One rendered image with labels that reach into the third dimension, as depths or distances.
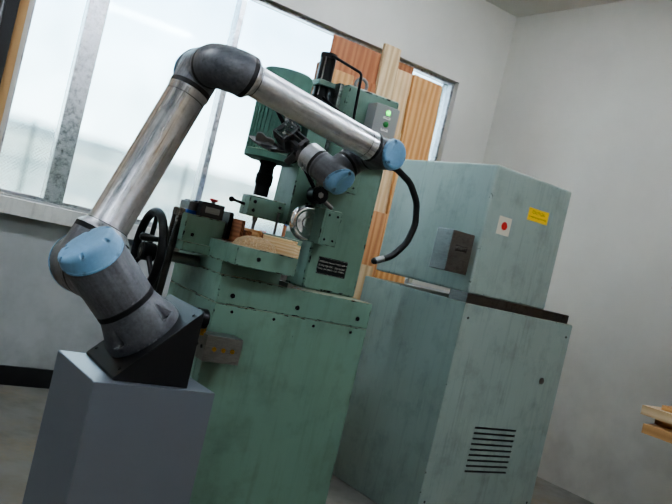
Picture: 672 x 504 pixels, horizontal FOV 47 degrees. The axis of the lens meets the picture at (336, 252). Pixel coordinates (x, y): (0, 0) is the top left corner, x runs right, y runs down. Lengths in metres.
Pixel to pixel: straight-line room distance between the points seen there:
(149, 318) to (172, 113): 0.56
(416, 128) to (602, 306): 1.45
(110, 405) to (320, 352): 0.99
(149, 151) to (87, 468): 0.79
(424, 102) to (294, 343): 2.44
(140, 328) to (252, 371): 0.73
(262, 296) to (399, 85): 2.40
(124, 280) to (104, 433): 0.35
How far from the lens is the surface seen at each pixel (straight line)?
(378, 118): 2.72
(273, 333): 2.54
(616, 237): 4.41
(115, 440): 1.87
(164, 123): 2.10
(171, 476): 1.95
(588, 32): 4.97
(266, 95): 2.09
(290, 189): 2.69
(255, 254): 2.38
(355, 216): 2.75
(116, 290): 1.86
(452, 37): 5.02
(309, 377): 2.64
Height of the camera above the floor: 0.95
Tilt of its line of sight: level
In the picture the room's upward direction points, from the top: 13 degrees clockwise
